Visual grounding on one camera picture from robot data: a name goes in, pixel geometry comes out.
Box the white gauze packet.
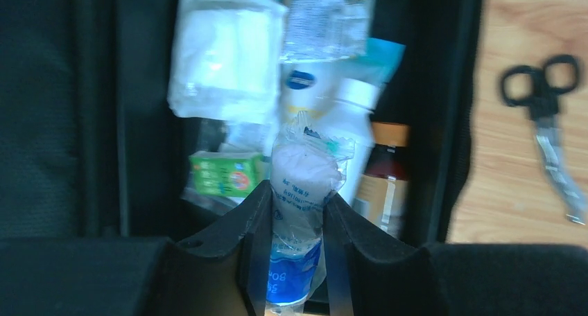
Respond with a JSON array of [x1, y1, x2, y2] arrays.
[[167, 0, 288, 124]]

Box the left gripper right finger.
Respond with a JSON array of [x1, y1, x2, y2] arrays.
[[323, 196, 587, 315]]

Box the teal packet in case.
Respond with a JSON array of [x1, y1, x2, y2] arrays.
[[277, 0, 404, 83]]

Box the black handled scissors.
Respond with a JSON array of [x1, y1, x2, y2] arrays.
[[499, 54, 587, 225]]

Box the small green medicine box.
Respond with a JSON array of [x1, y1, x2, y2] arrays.
[[189, 150, 263, 198]]

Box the clear bag of swabs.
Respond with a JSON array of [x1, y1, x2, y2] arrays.
[[280, 0, 375, 63]]

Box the blue labelled bandage roll bag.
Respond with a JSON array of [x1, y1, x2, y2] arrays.
[[266, 111, 355, 315]]

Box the white lotion bottle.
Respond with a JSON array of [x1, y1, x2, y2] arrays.
[[281, 60, 389, 204]]

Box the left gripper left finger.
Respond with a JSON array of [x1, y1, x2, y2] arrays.
[[1, 181, 273, 315]]

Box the brown medicine bottle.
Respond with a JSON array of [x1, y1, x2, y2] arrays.
[[352, 122, 409, 238]]

